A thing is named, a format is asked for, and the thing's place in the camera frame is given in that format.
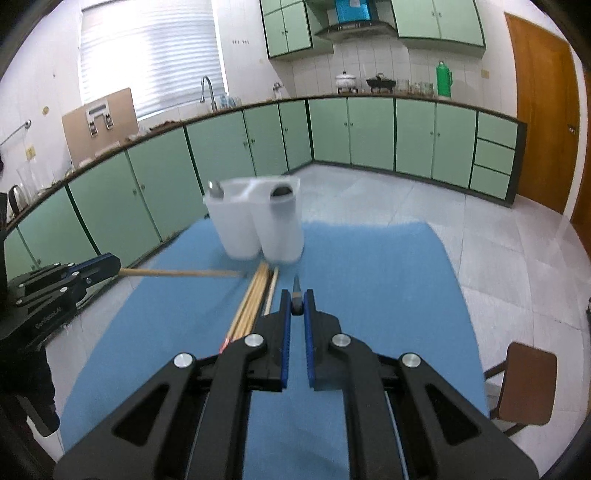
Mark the small chrome tap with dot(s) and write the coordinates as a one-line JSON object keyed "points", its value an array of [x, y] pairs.
{"points": [[277, 90]]}

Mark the green thermos flask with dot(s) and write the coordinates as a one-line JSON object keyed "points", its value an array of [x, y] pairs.
{"points": [[444, 81]]}

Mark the white plastic utensil holder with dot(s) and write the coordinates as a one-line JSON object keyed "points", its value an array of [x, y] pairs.
{"points": [[277, 230]]}

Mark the silver metal spoon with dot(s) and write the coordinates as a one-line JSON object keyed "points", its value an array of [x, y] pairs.
{"points": [[214, 187]]}

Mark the steel electric kettle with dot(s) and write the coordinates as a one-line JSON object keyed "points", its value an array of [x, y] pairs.
{"points": [[17, 201]]}

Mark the white lidded pot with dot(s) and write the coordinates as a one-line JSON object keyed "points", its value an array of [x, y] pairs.
{"points": [[345, 81]]}

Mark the yellow wall socket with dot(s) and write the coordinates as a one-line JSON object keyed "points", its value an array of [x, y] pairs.
{"points": [[31, 153]]}

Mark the wide green wall cabinet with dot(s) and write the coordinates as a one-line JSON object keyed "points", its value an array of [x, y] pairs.
{"points": [[438, 21]]}

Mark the black wok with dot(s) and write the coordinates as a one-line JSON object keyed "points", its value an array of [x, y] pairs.
{"points": [[381, 83]]}

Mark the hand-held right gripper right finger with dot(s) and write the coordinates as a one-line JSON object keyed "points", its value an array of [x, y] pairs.
{"points": [[310, 341]]}

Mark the brown wooden chair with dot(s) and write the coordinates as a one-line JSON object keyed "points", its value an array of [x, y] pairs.
{"points": [[526, 387]]}

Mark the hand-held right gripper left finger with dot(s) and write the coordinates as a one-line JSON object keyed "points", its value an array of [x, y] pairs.
{"points": [[286, 341]]}

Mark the tall chrome kitchen faucet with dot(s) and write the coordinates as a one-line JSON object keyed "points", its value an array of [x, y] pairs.
{"points": [[213, 99]]}

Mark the clear bottles by sink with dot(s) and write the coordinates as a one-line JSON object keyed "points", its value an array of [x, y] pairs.
{"points": [[230, 101]]}

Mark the grey metal utensil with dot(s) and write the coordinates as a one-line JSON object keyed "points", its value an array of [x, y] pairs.
{"points": [[297, 288]]}

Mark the crumpled cloth on counter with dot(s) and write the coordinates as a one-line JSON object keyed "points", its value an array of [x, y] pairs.
{"points": [[164, 125]]}

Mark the brown water purifier panel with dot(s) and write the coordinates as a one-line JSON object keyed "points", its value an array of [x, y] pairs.
{"points": [[78, 138]]}

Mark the green base cabinet with drawers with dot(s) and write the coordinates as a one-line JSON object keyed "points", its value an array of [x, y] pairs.
{"points": [[415, 138]]}

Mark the clear glass pitcher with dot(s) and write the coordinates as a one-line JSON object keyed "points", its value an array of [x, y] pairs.
{"points": [[34, 177]]}

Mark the long green base cabinet run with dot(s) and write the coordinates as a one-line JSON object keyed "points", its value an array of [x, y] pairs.
{"points": [[152, 184]]}

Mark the black spoon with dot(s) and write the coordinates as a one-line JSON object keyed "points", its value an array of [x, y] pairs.
{"points": [[280, 191]]}

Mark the white window blind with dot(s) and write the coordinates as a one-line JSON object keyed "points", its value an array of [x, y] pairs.
{"points": [[147, 55]]}

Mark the patterned ceramic cup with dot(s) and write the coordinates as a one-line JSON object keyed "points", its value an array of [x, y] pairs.
{"points": [[425, 88]]}

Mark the wooden door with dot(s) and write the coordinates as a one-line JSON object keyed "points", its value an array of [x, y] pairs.
{"points": [[582, 221], [545, 115]]}

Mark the narrow green wall cabinet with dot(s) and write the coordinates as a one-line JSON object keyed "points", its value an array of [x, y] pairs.
{"points": [[286, 27]]}

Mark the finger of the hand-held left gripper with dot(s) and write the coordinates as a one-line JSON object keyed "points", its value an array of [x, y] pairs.
{"points": [[55, 293], [99, 266]]}

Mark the blue table mat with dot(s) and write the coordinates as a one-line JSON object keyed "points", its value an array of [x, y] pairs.
{"points": [[378, 286]]}

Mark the range hood with blue film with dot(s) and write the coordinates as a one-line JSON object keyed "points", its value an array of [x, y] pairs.
{"points": [[355, 28]]}

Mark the chrome towel rail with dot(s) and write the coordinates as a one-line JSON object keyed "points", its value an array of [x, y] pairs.
{"points": [[18, 129]]}

